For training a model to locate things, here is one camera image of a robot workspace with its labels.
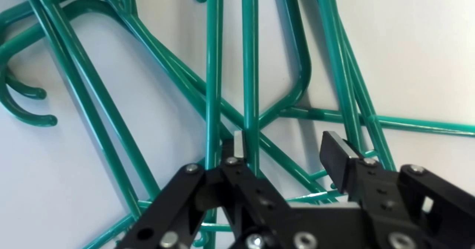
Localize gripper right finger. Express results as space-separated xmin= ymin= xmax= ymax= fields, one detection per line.
xmin=320 ymin=131 xmax=475 ymax=249

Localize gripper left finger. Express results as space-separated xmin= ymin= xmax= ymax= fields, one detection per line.
xmin=117 ymin=131 xmax=294 ymax=249

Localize heap of green hangers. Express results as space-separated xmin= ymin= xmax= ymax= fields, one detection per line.
xmin=0 ymin=0 xmax=475 ymax=249

